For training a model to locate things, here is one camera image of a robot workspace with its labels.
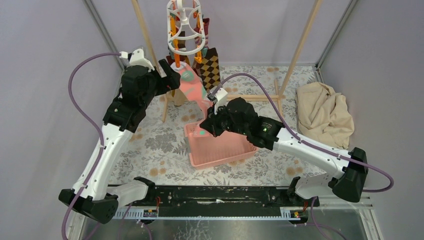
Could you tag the floral table mat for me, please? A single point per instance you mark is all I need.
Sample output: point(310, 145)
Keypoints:
point(159, 152)

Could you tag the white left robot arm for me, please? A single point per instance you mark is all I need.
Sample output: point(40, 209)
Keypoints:
point(90, 195)

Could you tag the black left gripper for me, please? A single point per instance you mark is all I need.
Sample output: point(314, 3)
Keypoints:
point(168, 82)

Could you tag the beige cloth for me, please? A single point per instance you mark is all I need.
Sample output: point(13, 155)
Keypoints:
point(323, 115)

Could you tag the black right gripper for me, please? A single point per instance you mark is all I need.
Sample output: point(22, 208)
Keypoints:
point(210, 123)

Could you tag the beige striped maroon sock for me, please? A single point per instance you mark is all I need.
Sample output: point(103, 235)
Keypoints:
point(178, 97)

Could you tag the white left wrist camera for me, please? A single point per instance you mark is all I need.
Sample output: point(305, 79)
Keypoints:
point(136, 58)

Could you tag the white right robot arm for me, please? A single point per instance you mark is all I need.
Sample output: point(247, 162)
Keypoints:
point(345, 171)

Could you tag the pink patterned sock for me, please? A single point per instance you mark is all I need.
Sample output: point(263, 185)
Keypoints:
point(192, 87)

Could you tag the white round clip hanger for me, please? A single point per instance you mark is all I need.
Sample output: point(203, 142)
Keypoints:
point(185, 29)

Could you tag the pink basket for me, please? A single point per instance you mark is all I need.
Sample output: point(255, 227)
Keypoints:
point(208, 151)

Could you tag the brown yellow argyle sock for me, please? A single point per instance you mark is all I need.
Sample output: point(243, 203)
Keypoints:
point(209, 69)

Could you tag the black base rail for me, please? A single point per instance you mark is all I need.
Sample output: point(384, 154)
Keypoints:
point(224, 202)

